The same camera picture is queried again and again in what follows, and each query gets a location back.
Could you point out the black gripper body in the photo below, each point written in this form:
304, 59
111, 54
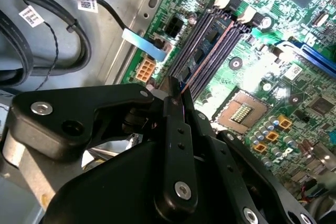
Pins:
110, 197

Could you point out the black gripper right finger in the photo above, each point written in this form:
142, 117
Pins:
225, 161

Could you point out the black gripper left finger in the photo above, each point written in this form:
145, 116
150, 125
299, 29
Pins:
78, 103

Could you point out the blue RAM stick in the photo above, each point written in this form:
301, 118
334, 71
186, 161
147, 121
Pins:
207, 45

